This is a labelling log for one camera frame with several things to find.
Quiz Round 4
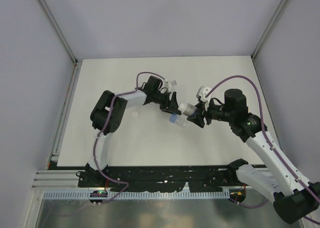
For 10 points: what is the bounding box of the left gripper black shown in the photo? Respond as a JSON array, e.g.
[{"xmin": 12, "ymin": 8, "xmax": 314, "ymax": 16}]
[{"xmin": 152, "ymin": 91, "xmax": 182, "ymax": 115}]

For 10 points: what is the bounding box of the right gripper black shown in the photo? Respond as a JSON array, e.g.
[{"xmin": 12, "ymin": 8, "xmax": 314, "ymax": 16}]
[{"xmin": 188, "ymin": 97, "xmax": 235, "ymax": 128}]

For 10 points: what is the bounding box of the white vitamin pill bottle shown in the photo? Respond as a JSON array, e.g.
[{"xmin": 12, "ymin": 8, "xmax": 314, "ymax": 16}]
[{"xmin": 178, "ymin": 102, "xmax": 197, "ymax": 117}]

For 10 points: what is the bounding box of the clear blue pill organizer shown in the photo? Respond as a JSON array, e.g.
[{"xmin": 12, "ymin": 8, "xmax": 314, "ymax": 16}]
[{"xmin": 169, "ymin": 113, "xmax": 186, "ymax": 128}]

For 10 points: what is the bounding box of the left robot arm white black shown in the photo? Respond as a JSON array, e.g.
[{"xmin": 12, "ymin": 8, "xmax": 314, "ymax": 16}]
[{"xmin": 76, "ymin": 71, "xmax": 182, "ymax": 188}]

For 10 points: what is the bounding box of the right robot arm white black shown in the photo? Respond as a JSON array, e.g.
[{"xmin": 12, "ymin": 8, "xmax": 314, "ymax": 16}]
[{"xmin": 179, "ymin": 86, "xmax": 320, "ymax": 224}]

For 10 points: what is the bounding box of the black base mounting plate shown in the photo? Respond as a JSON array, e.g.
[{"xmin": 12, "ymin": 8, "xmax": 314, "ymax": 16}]
[{"xmin": 76, "ymin": 164, "xmax": 243, "ymax": 193}]

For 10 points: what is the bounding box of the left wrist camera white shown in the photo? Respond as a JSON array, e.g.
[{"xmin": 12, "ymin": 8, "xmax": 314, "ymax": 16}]
[{"xmin": 160, "ymin": 79, "xmax": 177, "ymax": 94}]

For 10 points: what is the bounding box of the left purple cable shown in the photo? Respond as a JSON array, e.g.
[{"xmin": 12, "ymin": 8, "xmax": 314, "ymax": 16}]
[{"xmin": 93, "ymin": 71, "xmax": 167, "ymax": 205}]

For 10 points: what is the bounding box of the purple cable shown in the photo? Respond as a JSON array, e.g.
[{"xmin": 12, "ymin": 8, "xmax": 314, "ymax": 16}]
[
  {"xmin": 203, "ymin": 74, "xmax": 320, "ymax": 225},
  {"xmin": 93, "ymin": 71, "xmax": 167, "ymax": 205}
]

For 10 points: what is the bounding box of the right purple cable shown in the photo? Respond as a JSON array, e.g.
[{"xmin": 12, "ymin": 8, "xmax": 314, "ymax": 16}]
[{"xmin": 203, "ymin": 74, "xmax": 320, "ymax": 225}]

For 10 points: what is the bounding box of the left aluminium frame post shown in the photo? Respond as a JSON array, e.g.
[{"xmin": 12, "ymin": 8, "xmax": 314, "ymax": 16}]
[{"xmin": 31, "ymin": 0, "xmax": 78, "ymax": 64}]

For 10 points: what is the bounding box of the aluminium frame post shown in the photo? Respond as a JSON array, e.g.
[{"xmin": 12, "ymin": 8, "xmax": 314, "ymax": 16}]
[
  {"xmin": 31, "ymin": 0, "xmax": 78, "ymax": 64},
  {"xmin": 251, "ymin": 0, "xmax": 298, "ymax": 60}
]

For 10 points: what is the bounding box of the slotted grey cable duct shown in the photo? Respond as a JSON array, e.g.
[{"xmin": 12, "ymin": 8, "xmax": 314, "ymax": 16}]
[{"xmin": 42, "ymin": 189, "xmax": 230, "ymax": 200}]

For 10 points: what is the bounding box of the right aluminium frame post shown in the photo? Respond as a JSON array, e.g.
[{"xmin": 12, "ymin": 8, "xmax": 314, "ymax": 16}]
[{"xmin": 251, "ymin": 0, "xmax": 298, "ymax": 60}]

